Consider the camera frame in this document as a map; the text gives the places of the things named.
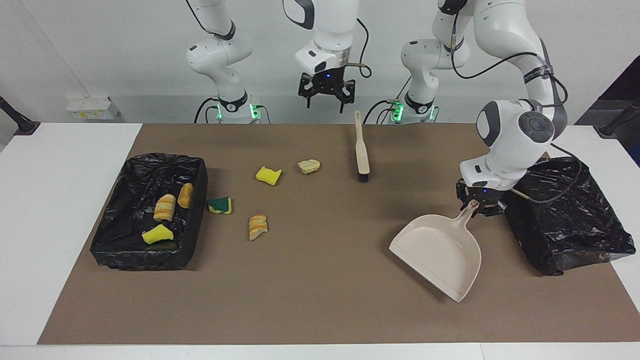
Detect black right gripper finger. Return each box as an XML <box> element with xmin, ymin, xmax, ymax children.
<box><xmin>335</xmin><ymin>79</ymin><xmax>357</xmax><ymax>114</ymax></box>
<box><xmin>298</xmin><ymin>73</ymin><xmax>317</xmax><ymax>110</ymax></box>

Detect beige plastic dustpan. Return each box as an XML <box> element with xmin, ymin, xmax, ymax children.
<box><xmin>389</xmin><ymin>199</ymin><xmax>482</xmax><ymax>303</ymax></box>

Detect beige hand brush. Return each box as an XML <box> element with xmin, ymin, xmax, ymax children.
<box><xmin>354</xmin><ymin>110</ymin><xmax>371</xmax><ymax>183</ymax></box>

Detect yellow sponge piece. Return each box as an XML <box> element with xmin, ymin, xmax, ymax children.
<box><xmin>255</xmin><ymin>166</ymin><xmax>282</xmax><ymax>187</ymax></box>
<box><xmin>141</xmin><ymin>224</ymin><xmax>175</xmax><ymax>245</ymax></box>

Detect green and yellow sponge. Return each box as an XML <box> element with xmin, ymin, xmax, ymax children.
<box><xmin>208</xmin><ymin>196</ymin><xmax>233</xmax><ymax>215</ymax></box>

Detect striped croissant piece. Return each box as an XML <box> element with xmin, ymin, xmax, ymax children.
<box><xmin>248</xmin><ymin>213</ymin><xmax>269</xmax><ymax>242</ymax></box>
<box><xmin>153</xmin><ymin>194</ymin><xmax>177</xmax><ymax>222</ymax></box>

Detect black bag lined bin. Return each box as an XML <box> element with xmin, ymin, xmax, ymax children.
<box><xmin>496</xmin><ymin>156</ymin><xmax>637</xmax><ymax>277</ymax></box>
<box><xmin>89</xmin><ymin>152</ymin><xmax>209</xmax><ymax>272</ymax></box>

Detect black stand foot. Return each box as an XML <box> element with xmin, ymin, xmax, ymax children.
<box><xmin>599</xmin><ymin>97</ymin><xmax>640</xmax><ymax>139</ymax></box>
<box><xmin>0</xmin><ymin>96</ymin><xmax>41</xmax><ymax>137</ymax></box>

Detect brown table mat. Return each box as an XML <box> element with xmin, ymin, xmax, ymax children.
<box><xmin>37</xmin><ymin>123</ymin><xmax>640</xmax><ymax>346</ymax></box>

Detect black base cable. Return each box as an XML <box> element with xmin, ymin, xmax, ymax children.
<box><xmin>194</xmin><ymin>96</ymin><xmax>221</xmax><ymax>124</ymax></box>
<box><xmin>362</xmin><ymin>99</ymin><xmax>401</xmax><ymax>125</ymax></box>

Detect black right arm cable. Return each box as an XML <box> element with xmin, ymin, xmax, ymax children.
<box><xmin>185</xmin><ymin>0</ymin><xmax>372</xmax><ymax>79</ymax></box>

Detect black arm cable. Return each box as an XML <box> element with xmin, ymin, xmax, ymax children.
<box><xmin>447</xmin><ymin>25</ymin><xmax>584</xmax><ymax>205</ymax></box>
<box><xmin>185</xmin><ymin>0</ymin><xmax>372</xmax><ymax>79</ymax></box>

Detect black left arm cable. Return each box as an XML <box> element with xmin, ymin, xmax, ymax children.
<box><xmin>447</xmin><ymin>25</ymin><xmax>584</xmax><ymax>205</ymax></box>

